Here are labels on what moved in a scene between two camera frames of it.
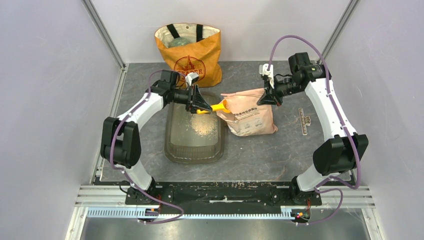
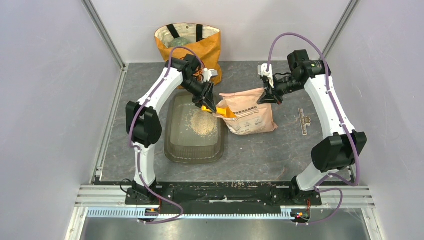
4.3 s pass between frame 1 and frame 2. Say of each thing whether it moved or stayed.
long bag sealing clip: stayed
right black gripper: stayed
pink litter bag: stayed
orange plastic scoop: moved
